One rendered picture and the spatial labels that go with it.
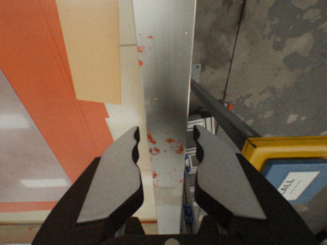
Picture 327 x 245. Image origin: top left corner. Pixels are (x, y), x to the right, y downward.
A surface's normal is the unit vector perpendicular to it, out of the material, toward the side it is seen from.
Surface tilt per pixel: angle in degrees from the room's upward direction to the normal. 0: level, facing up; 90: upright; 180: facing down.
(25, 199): 0
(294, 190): 0
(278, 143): 90
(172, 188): 0
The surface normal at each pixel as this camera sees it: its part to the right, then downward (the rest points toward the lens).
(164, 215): 0.00, 0.49
